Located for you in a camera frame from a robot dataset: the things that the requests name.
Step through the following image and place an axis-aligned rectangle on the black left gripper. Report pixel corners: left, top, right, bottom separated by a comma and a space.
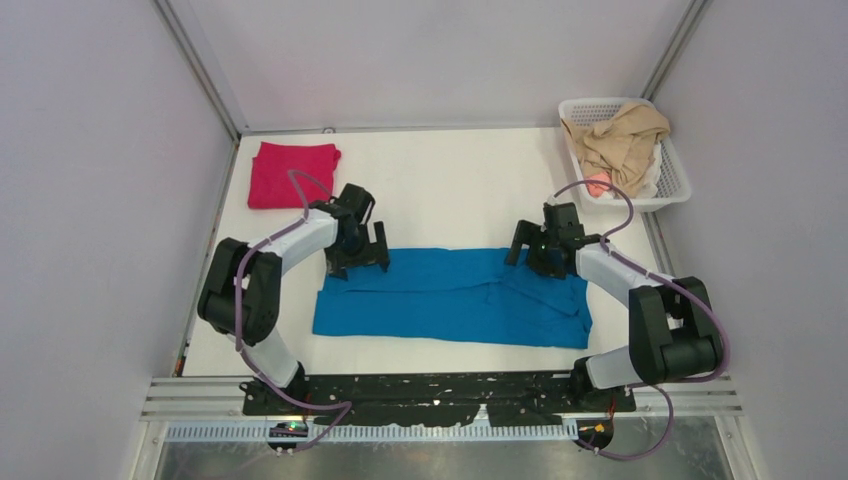
326, 221, 388, 281

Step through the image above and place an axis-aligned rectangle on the blue t shirt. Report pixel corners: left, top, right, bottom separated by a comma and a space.
312, 248, 593, 349

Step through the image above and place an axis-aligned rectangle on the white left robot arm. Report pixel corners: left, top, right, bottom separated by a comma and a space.
197, 184, 390, 414

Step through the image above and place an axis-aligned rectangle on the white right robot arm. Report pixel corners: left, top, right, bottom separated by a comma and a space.
505, 203, 727, 411

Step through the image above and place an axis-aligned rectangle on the pink garment in basket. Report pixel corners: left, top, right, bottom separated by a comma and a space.
585, 172, 616, 200

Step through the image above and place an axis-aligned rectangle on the folded red t shirt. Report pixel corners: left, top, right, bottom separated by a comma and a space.
247, 142, 342, 210

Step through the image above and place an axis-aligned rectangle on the beige t shirt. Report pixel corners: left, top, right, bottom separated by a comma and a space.
563, 101, 670, 200

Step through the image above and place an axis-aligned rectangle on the white garment in basket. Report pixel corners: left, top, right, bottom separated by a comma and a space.
637, 142, 663, 199

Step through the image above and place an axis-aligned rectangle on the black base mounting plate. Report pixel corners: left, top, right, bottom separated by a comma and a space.
239, 370, 636, 427

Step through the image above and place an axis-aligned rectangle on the white slotted cable duct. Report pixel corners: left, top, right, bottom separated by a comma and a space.
164, 420, 578, 444

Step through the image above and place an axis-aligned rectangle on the aluminium frame rail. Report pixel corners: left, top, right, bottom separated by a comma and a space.
151, 0, 241, 144

